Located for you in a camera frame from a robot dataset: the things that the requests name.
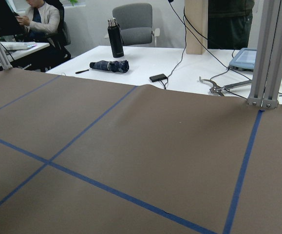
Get black thermos bottle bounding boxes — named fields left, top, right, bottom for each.
left=108, top=18, right=124, bottom=58

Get black pen on table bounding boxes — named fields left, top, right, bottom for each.
left=75, top=69, right=89, bottom=74

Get folded navy umbrella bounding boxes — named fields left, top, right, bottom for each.
left=89, top=60, right=129, bottom=73

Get grey office chair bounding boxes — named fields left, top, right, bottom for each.
left=112, top=3, right=160, bottom=46

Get standing person dark clothes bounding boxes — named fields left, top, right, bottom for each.
left=207, top=0, right=255, bottom=49

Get wooden post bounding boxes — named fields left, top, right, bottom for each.
left=184, top=0, right=208, bottom=55

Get blue teach pendant tablet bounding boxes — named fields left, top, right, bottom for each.
left=229, top=48, right=257, bottom=71

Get small black usb hub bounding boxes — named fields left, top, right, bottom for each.
left=150, top=74, right=168, bottom=82

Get seated person light jacket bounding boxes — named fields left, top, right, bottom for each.
left=15, top=0, right=60, bottom=40

